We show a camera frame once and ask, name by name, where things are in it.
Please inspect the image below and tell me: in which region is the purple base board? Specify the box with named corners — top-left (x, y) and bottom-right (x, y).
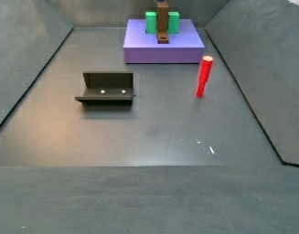
top-left (123, 19), bottom-right (206, 64)

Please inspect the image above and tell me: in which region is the red peg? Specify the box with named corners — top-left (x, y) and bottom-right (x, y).
top-left (195, 56), bottom-right (214, 98)

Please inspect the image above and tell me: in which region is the brown L-shaped block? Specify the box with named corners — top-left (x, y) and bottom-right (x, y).
top-left (156, 0), bottom-right (168, 44)

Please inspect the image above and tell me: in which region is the left green block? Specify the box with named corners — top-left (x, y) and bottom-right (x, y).
top-left (146, 12), bottom-right (158, 34)

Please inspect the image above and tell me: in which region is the green block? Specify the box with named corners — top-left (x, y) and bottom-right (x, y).
top-left (167, 12), bottom-right (179, 34)
top-left (146, 12), bottom-right (158, 34)

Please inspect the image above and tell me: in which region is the right green block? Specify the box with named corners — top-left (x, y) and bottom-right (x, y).
top-left (167, 12), bottom-right (179, 34)

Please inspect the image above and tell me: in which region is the black angle bracket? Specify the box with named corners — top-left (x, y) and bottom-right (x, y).
top-left (75, 71), bottom-right (135, 103)

